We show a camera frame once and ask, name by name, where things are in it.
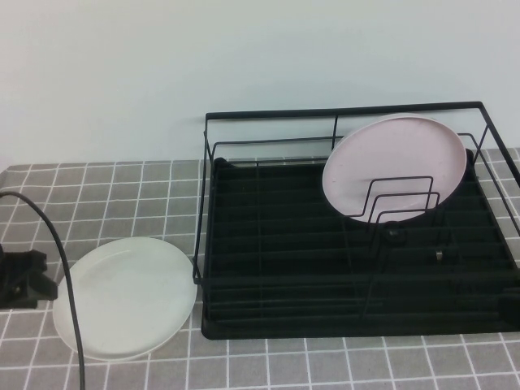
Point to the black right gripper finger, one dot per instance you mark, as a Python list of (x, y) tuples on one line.
[(510, 310)]

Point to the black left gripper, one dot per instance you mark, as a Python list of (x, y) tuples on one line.
[(10, 280)]

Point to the white round plate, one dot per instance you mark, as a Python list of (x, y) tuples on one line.
[(130, 292)]

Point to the pink round plate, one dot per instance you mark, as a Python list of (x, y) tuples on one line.
[(386, 162)]

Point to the small metal clip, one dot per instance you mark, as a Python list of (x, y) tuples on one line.
[(438, 255)]

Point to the grey checked tablecloth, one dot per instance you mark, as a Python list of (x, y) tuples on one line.
[(122, 191)]

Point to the black ribbed drip tray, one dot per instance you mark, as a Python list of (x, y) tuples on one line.
[(292, 227)]

